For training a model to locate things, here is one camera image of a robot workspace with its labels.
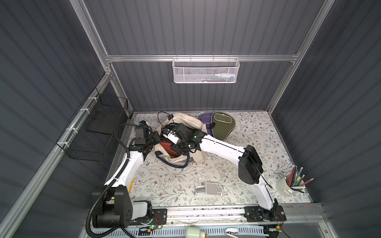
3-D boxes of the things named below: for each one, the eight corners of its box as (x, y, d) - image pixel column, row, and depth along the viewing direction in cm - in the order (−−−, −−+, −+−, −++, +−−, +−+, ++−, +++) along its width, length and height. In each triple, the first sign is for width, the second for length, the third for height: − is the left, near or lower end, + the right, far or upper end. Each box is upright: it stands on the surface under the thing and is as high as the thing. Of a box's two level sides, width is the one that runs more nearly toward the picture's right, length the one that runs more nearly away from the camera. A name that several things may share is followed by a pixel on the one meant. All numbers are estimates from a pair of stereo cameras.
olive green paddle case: (212, 140, 106) (213, 136, 102) (210, 115, 121) (211, 111, 117) (236, 140, 105) (238, 136, 102) (231, 115, 121) (232, 111, 117)
